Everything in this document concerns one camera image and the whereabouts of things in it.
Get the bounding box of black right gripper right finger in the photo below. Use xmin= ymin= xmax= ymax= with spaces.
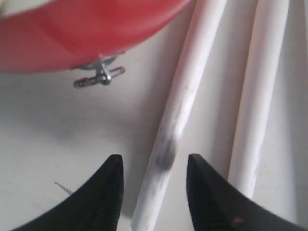
xmin=187 ymin=154 xmax=303 ymax=231

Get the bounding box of small red drum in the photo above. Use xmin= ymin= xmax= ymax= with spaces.
xmin=0 ymin=0 xmax=188 ymax=88

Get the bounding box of white drumstick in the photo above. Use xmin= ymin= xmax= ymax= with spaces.
xmin=131 ymin=0 xmax=227 ymax=231
xmin=228 ymin=0 xmax=290 ymax=198

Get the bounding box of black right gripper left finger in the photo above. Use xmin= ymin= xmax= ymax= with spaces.
xmin=16 ymin=154 xmax=123 ymax=231

